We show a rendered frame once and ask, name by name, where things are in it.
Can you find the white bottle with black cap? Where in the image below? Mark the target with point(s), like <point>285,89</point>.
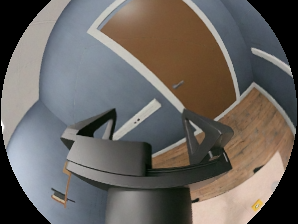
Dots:
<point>274,185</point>

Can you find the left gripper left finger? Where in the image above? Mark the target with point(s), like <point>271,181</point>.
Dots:
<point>88,126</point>

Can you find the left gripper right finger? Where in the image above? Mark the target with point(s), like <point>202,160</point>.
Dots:
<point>217,135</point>

